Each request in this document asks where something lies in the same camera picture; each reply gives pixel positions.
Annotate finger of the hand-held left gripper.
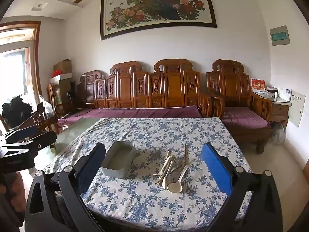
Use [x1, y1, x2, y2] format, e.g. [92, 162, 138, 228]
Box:
[5, 125, 42, 142]
[2, 130, 57, 156]

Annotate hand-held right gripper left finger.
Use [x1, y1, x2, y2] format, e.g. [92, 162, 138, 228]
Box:
[24, 142, 107, 232]

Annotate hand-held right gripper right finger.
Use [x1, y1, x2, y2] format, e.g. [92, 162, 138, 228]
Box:
[201, 142, 283, 232]

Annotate grey rectangular container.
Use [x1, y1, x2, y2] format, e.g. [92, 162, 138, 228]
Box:
[100, 141, 135, 179]

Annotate metal fork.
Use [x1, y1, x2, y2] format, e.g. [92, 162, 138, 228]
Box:
[172, 157, 183, 172]

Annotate cream chopstick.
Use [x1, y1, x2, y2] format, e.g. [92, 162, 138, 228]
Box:
[154, 173, 169, 186]
[160, 150, 171, 172]

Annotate person's left forearm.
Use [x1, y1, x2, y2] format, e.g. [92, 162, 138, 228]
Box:
[0, 171, 26, 232]

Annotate dark cloth pile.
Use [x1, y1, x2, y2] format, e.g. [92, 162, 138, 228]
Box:
[2, 96, 33, 128]

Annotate wooden chair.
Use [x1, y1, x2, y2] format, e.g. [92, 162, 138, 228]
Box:
[31, 103, 59, 136]

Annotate dark wooden cabinet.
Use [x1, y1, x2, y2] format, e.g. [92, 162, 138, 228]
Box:
[49, 80, 75, 116]

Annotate purple armchair cushion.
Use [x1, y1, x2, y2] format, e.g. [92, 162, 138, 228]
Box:
[222, 106, 268, 129]

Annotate white box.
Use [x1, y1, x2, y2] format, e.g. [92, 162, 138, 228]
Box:
[49, 73, 72, 84]

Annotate grey fluffy duster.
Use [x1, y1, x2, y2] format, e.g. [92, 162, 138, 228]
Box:
[270, 122, 286, 145]

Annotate blue floral tablecloth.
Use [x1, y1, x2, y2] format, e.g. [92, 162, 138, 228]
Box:
[42, 117, 253, 225]

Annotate purple sofa cushion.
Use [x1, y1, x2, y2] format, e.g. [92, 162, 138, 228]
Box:
[58, 105, 203, 126]

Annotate brown cardboard box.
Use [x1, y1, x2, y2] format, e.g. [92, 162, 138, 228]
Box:
[53, 58, 72, 75]

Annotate carved wooden armchair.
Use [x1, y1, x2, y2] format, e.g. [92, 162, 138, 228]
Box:
[206, 59, 274, 155]

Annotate wooden side table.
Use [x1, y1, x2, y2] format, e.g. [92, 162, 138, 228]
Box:
[251, 90, 292, 128]

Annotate carved wooden sofa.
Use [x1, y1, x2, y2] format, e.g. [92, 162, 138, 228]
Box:
[77, 58, 213, 119]

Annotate white desk device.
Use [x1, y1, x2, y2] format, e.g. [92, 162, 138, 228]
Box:
[278, 87, 291, 102]

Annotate framed peacock flower painting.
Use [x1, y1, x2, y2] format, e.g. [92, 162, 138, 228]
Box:
[100, 0, 218, 41]

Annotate wooden door frame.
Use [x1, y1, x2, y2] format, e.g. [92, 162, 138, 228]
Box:
[0, 20, 42, 126]

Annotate green wall panel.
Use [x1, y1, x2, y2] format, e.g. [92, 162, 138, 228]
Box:
[270, 25, 290, 46]

